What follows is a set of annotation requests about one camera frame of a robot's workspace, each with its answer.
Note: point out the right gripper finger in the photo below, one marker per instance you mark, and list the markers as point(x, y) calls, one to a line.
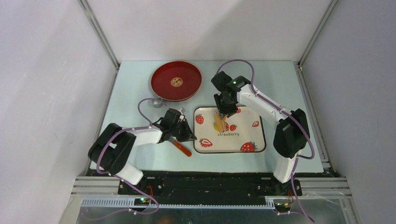
point(230, 110)
point(219, 105)

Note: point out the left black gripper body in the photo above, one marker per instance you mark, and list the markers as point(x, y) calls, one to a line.
point(176, 129)

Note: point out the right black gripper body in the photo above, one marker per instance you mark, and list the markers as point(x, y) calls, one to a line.
point(224, 103)

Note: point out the strawberry print tray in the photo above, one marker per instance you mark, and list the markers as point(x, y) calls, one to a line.
point(244, 132)

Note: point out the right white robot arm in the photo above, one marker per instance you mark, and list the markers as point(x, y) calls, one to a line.
point(291, 126)

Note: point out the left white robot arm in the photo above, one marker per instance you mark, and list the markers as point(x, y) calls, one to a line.
point(112, 148)

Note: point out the small clear glass cup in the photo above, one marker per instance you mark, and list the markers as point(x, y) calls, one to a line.
point(157, 102)

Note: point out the round red plate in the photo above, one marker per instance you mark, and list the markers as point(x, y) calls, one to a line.
point(176, 81)

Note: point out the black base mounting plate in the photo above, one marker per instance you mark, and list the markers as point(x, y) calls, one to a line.
point(215, 188)

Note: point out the orange handled spatula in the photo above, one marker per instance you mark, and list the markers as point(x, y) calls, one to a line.
point(180, 147)

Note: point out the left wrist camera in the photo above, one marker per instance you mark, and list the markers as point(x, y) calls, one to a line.
point(182, 110)

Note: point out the grey slotted cable duct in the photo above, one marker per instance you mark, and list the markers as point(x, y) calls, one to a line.
point(132, 202)

